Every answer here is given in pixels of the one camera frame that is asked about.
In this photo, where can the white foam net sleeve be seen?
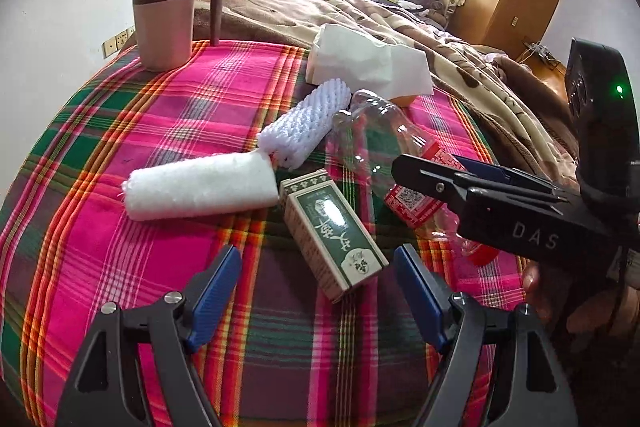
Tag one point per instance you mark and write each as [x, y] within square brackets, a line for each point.
[305, 122]

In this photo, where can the wall socket row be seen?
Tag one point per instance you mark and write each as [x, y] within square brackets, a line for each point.
[119, 42]

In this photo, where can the person's right hand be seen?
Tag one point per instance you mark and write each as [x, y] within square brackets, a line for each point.
[535, 279]

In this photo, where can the plaid bed sheet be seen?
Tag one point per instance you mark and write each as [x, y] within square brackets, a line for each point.
[125, 117]

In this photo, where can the white tissue paper pack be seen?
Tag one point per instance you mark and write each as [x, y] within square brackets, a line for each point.
[365, 57]

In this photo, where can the clear plastic bottle red cap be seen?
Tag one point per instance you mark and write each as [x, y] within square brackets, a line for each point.
[370, 132]

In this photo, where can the white foam roll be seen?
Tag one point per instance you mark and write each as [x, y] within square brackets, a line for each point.
[200, 184]

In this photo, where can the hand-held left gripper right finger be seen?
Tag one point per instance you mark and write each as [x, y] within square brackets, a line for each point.
[415, 287]

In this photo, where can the white power strip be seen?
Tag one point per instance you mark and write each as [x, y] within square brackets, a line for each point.
[540, 52]

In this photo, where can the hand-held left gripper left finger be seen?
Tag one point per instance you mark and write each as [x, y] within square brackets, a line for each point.
[220, 292]

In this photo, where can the brown patterned blanket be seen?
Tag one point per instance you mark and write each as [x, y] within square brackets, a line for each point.
[475, 72]

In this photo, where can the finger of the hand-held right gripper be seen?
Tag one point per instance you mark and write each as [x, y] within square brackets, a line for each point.
[510, 177]
[430, 179]

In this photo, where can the green and white carton box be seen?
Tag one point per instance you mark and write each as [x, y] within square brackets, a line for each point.
[330, 227]

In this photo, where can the pink mug brown lid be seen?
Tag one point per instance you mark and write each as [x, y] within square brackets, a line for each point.
[167, 22]

